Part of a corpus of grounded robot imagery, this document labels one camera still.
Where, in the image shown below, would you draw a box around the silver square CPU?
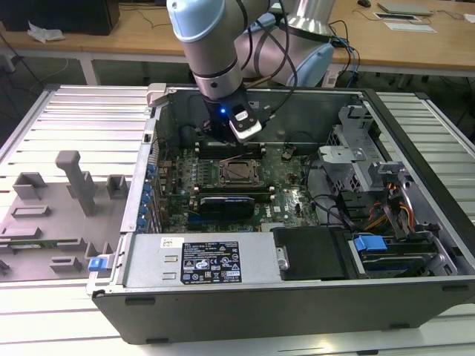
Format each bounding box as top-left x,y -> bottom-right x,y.
226,162 -> 251,182

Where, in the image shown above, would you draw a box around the metal socket cover frame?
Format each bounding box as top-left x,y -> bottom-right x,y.
219,159 -> 263,186

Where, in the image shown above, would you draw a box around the CPU socket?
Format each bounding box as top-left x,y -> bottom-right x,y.
217,158 -> 266,188

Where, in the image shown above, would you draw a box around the black drive bay cover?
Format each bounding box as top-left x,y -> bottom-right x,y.
272,226 -> 354,282

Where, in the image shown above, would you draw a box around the black RAM stick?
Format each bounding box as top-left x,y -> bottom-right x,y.
195,184 -> 276,198
196,141 -> 266,159

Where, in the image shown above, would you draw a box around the black round board component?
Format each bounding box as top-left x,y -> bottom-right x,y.
179,125 -> 198,146

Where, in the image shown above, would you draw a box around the black graphics card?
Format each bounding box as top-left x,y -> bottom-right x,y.
199,195 -> 258,224

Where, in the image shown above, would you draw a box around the green motherboard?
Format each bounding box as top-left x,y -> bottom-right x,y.
155,143 -> 324,234

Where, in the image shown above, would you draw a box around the wooden desk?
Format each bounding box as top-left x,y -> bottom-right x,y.
0,0 -> 475,79

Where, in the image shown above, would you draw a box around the silver metal drive cage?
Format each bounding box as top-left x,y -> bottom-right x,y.
317,105 -> 376,194

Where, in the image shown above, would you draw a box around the grey power supply unit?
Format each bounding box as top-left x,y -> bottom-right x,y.
124,232 -> 284,287

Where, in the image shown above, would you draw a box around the crumpled white paper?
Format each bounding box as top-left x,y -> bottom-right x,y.
27,19 -> 67,45

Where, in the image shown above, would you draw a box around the black box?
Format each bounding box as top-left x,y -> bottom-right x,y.
0,0 -> 122,37

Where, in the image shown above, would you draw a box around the blue disk carrier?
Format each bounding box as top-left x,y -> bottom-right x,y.
353,234 -> 387,257

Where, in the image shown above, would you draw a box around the grey parts rack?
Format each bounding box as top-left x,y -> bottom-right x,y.
0,150 -> 131,283

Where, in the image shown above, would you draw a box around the black open PC case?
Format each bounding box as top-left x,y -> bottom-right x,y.
85,82 -> 475,346

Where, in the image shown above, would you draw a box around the grey flat laptop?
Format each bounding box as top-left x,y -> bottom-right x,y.
376,1 -> 434,18

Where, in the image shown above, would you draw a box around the green RAM stick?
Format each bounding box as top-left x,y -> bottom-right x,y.
0,240 -> 59,250

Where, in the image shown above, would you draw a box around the black hard disk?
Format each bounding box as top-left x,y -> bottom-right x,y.
358,240 -> 439,278

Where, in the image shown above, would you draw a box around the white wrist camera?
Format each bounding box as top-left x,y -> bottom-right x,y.
227,104 -> 263,143

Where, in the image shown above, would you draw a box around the grey case corner handle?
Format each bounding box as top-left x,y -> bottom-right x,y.
145,82 -> 168,109

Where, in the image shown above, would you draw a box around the black internal cable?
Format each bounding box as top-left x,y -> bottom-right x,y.
307,155 -> 358,231

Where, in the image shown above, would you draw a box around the blue cable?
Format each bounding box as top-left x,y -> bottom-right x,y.
343,35 -> 361,83

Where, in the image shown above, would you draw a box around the orange and yellow wires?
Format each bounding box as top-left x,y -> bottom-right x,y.
365,180 -> 416,233

